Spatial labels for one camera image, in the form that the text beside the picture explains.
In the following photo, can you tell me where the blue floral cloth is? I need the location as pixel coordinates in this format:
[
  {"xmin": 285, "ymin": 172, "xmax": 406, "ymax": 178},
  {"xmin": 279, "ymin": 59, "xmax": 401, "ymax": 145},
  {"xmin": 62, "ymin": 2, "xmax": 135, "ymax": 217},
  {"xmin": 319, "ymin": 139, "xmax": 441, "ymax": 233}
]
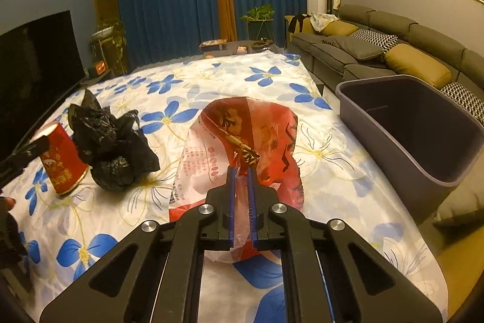
[{"xmin": 0, "ymin": 52, "xmax": 432, "ymax": 323}]

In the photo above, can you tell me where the grey sofa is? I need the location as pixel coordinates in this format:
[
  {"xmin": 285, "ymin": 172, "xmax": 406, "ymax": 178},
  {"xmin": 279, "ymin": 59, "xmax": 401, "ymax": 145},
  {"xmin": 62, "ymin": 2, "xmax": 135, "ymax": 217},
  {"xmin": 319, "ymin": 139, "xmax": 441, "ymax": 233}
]
[{"xmin": 285, "ymin": 4, "xmax": 484, "ymax": 127}]

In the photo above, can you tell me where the dark coffee table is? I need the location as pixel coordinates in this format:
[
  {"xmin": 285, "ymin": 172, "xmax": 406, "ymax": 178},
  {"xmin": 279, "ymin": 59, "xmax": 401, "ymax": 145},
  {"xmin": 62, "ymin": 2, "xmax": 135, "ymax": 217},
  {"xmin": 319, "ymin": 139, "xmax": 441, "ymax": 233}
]
[{"xmin": 197, "ymin": 39, "xmax": 289, "ymax": 56}]

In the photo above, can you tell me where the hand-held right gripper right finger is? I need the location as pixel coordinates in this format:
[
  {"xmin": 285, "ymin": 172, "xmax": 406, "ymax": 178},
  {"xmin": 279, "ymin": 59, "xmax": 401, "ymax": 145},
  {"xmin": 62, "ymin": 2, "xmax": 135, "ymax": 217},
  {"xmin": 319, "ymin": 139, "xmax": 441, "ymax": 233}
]
[{"xmin": 247, "ymin": 166, "xmax": 443, "ymax": 323}]

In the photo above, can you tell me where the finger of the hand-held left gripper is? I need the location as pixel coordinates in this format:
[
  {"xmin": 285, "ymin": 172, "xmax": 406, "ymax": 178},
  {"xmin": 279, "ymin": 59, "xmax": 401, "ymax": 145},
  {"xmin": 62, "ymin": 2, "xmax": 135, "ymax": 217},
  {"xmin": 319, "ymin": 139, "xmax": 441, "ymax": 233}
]
[{"xmin": 0, "ymin": 136, "xmax": 51, "ymax": 187}]

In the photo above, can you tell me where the red and clear plastic bag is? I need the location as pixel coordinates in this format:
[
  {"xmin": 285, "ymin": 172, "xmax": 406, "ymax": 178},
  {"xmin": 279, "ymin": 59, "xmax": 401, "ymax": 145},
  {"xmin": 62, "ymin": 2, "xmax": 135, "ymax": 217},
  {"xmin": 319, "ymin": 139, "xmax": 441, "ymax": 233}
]
[{"xmin": 168, "ymin": 95, "xmax": 305, "ymax": 265}]

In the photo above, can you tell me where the potted plant on wire stand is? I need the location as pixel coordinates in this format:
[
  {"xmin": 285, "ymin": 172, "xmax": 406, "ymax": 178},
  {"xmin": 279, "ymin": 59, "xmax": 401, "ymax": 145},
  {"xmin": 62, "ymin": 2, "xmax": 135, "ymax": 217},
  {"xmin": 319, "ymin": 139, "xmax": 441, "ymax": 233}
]
[{"xmin": 241, "ymin": 4, "xmax": 276, "ymax": 44}]

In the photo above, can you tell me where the black television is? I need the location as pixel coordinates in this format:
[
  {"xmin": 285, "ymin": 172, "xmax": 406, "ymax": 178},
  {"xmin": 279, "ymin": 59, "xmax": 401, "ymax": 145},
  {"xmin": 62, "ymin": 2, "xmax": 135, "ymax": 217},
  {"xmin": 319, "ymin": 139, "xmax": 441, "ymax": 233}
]
[{"xmin": 0, "ymin": 10, "xmax": 86, "ymax": 153}]

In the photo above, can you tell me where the red paper cup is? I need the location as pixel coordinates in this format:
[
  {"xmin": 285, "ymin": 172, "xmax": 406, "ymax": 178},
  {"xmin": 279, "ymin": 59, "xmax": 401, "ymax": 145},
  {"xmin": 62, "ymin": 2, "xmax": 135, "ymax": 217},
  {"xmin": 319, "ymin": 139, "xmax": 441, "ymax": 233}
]
[{"xmin": 33, "ymin": 121, "xmax": 90, "ymax": 194}]

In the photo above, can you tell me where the grey cushion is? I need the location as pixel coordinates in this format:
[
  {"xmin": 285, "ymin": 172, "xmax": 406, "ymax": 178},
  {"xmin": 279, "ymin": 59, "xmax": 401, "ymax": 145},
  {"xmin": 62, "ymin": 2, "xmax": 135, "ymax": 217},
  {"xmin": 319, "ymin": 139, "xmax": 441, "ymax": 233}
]
[{"xmin": 327, "ymin": 36, "xmax": 384, "ymax": 61}]

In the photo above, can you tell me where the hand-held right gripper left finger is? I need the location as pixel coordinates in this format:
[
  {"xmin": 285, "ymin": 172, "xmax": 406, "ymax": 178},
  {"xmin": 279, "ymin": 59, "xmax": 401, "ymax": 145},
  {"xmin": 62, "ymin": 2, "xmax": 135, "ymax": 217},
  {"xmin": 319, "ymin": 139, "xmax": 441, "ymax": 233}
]
[{"xmin": 40, "ymin": 166, "xmax": 237, "ymax": 323}]

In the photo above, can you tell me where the houndstooth cushion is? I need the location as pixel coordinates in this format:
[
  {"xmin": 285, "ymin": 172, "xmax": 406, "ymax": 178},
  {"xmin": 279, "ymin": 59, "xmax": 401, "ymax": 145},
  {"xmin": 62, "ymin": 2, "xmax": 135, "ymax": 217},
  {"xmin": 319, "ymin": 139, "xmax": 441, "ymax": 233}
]
[
  {"xmin": 440, "ymin": 82, "xmax": 484, "ymax": 125},
  {"xmin": 350, "ymin": 28, "xmax": 399, "ymax": 55}
]

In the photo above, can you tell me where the trailing potted plant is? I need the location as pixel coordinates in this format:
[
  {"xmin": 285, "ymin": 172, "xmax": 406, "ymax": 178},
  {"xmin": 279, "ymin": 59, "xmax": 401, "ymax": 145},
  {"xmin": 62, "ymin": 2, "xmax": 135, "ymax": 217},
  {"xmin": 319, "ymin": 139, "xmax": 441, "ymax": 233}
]
[{"xmin": 91, "ymin": 18, "xmax": 127, "ymax": 74}]

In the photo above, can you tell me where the small mustard cushion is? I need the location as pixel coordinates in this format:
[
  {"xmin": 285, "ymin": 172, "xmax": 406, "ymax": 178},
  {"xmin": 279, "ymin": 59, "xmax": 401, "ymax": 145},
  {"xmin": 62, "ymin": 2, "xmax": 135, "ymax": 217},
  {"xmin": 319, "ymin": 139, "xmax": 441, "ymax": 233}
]
[{"xmin": 321, "ymin": 21, "xmax": 359, "ymax": 37}]

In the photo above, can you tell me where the grey plastic bin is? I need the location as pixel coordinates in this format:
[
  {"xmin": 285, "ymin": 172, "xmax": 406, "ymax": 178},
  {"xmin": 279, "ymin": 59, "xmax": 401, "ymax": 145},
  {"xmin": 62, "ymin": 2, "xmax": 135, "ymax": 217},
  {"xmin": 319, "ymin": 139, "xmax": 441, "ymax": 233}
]
[{"xmin": 336, "ymin": 74, "xmax": 484, "ymax": 223}]

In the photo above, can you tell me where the black plastic bag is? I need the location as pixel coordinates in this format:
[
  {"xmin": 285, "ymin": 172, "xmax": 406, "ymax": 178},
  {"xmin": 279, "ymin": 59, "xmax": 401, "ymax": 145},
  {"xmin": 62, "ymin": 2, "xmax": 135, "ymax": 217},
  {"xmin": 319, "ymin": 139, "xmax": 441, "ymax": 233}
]
[{"xmin": 67, "ymin": 88, "xmax": 161, "ymax": 193}]

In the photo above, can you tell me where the printed box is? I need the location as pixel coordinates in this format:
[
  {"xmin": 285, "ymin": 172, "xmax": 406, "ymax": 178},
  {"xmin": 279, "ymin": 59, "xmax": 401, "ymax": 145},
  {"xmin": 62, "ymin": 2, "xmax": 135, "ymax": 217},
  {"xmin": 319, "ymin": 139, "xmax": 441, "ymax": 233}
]
[{"xmin": 200, "ymin": 39, "xmax": 228, "ymax": 52}]

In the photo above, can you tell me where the large mustard cushion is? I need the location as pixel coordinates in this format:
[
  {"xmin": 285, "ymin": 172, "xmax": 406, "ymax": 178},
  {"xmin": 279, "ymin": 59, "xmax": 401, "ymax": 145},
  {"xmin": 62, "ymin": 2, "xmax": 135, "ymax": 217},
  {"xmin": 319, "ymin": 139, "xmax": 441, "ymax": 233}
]
[{"xmin": 384, "ymin": 44, "xmax": 452, "ymax": 89}]

